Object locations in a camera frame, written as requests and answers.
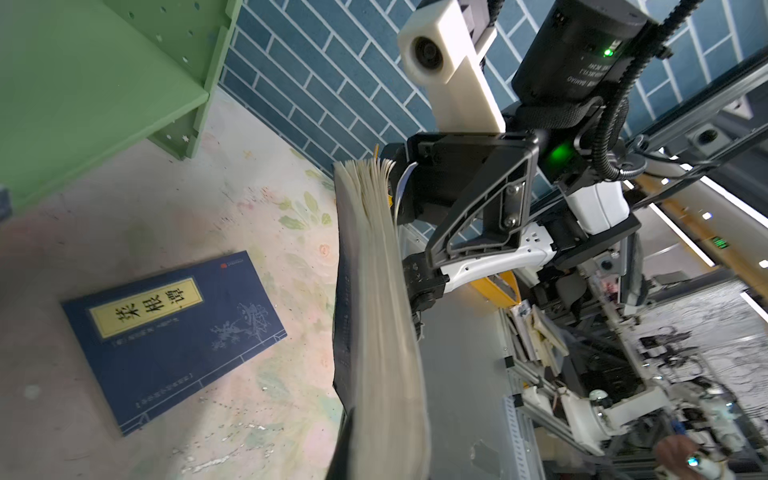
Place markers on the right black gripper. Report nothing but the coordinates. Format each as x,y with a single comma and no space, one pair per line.
546,192

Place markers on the small blue book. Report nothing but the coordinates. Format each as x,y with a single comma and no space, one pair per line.
154,342

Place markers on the green wooden shelf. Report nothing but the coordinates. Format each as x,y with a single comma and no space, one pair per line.
84,80

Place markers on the yellow pen holder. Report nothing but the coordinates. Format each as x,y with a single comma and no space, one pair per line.
501,289

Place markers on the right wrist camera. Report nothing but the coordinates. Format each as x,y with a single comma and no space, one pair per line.
440,55

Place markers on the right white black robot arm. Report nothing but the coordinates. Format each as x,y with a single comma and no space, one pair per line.
538,184

